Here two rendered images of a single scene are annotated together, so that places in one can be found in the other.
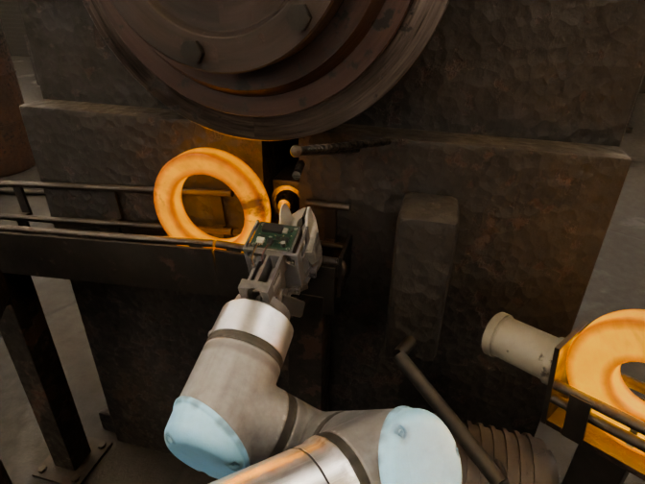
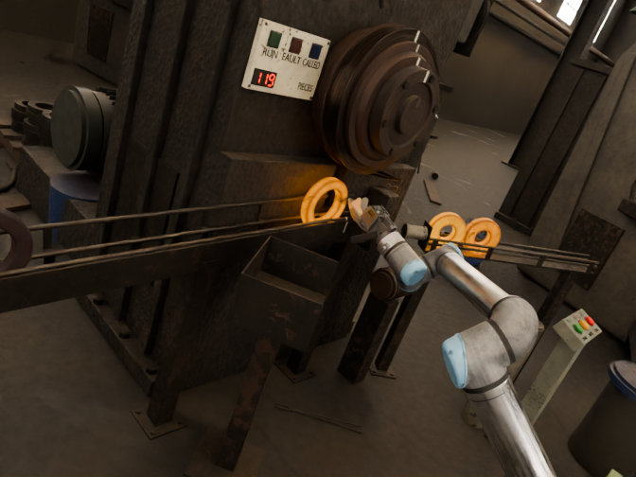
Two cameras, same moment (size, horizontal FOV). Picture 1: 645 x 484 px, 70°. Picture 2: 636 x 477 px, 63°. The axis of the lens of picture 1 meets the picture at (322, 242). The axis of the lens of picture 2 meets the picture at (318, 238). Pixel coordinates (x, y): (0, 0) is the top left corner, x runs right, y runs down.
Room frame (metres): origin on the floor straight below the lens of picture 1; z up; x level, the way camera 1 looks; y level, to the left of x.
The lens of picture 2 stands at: (-0.01, 1.67, 1.29)
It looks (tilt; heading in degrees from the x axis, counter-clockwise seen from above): 22 degrees down; 293
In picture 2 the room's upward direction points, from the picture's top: 20 degrees clockwise
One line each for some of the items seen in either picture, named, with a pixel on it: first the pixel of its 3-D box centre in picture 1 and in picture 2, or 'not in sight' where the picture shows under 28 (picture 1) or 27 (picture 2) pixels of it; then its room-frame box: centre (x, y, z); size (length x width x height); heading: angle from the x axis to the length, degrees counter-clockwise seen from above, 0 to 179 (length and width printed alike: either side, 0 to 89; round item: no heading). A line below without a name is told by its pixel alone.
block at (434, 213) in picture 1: (419, 277); (374, 218); (0.58, -0.15, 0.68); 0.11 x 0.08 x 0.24; 166
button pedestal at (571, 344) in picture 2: not in sight; (545, 384); (-0.25, -0.40, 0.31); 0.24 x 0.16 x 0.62; 76
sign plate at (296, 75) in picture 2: not in sight; (288, 62); (0.81, 0.39, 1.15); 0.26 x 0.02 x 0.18; 76
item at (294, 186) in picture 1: (312, 172); not in sight; (0.86, 0.02, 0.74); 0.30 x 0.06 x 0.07; 166
